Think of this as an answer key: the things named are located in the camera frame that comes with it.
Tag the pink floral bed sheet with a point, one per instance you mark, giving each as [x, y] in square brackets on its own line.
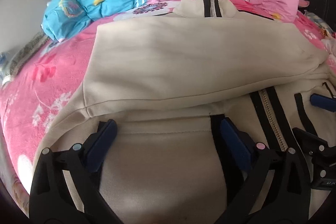
[45, 84]

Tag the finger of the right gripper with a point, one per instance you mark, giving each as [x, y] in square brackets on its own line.
[323, 102]

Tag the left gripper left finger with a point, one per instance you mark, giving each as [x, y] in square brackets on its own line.
[65, 187]

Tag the blue patterned quilt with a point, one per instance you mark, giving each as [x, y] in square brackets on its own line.
[64, 19]

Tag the beige jacket with black stripes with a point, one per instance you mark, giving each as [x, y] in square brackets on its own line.
[162, 78]

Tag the grey knitted cloth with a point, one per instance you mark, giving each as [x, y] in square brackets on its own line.
[10, 68]

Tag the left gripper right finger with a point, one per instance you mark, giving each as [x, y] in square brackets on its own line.
[263, 185]

